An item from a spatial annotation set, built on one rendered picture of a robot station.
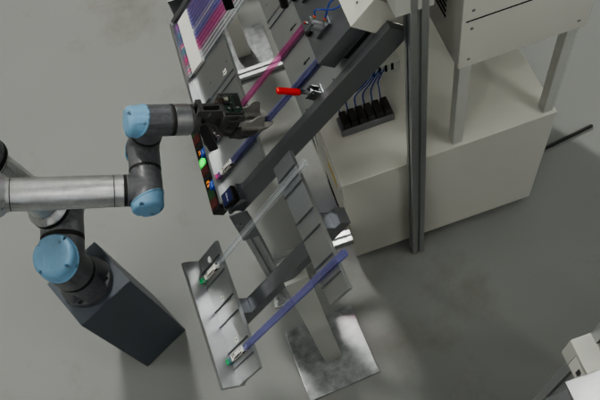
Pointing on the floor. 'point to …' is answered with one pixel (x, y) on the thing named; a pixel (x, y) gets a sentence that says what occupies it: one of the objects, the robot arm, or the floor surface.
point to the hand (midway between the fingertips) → (266, 120)
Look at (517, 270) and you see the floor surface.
